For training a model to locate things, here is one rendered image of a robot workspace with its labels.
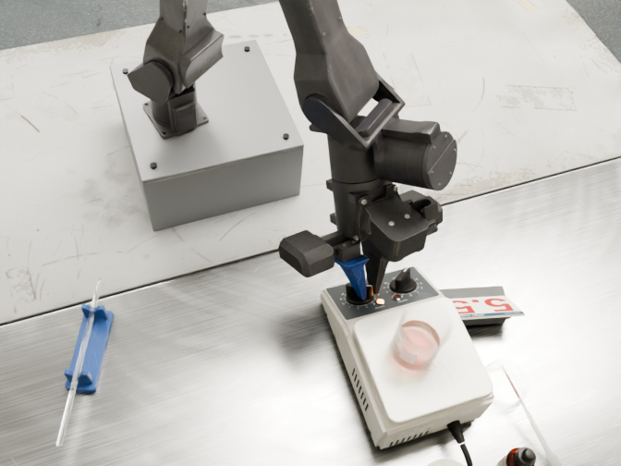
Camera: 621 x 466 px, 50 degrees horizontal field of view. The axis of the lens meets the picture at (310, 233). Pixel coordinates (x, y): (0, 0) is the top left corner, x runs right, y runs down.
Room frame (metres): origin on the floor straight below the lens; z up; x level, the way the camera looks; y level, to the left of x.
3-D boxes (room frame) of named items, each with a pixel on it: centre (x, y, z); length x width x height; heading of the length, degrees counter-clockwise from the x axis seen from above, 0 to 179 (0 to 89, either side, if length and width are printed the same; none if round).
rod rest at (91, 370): (0.29, 0.24, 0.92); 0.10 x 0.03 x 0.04; 3
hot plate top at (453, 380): (0.30, -0.13, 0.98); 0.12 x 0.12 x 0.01; 24
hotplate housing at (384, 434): (0.32, -0.12, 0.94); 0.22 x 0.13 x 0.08; 24
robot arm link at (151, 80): (0.58, 0.18, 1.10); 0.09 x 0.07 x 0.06; 152
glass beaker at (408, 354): (0.30, -0.12, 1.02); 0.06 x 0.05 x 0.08; 1
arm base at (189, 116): (0.58, 0.19, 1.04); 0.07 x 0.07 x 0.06; 37
